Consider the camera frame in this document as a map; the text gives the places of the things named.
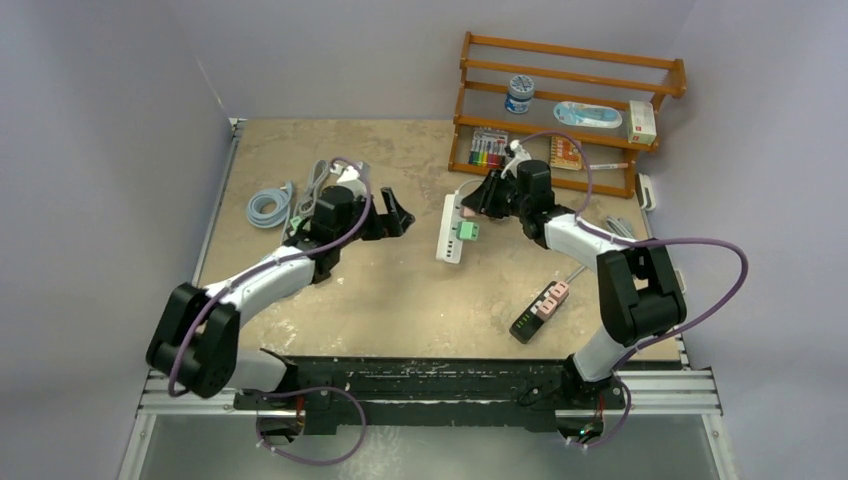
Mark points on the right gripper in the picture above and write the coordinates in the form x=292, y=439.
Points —
x=483, y=199

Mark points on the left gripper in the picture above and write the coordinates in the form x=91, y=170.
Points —
x=393, y=223

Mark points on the green charger plug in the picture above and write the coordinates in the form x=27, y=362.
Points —
x=467, y=231

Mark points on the white power strip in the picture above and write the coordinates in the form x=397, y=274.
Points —
x=449, y=248

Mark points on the black power strip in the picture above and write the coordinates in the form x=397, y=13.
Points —
x=527, y=324
x=295, y=223

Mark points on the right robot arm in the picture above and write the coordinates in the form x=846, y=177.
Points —
x=639, y=295

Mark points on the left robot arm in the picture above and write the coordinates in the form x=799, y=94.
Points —
x=196, y=342

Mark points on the marker pen set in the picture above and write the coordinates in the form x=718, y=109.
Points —
x=488, y=147

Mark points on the small orange notebook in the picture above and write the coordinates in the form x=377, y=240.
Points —
x=564, y=155

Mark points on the blue white jar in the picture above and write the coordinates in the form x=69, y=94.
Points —
x=520, y=92

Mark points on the blue oval package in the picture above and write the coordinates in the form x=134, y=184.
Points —
x=578, y=114

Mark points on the wooden shelf rack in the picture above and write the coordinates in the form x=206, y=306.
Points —
x=561, y=73

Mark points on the white pen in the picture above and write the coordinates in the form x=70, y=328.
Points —
x=608, y=166

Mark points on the white red box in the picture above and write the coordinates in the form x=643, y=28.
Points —
x=642, y=129

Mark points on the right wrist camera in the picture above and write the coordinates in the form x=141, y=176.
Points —
x=516, y=154

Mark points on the white wall clip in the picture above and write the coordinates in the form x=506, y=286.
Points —
x=680, y=280
x=645, y=192

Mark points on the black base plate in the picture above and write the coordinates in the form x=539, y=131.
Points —
x=536, y=395

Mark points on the lower white wall clip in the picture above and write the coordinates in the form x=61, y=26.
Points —
x=680, y=280

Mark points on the aluminium rail frame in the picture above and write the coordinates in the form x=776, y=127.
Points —
x=196, y=342

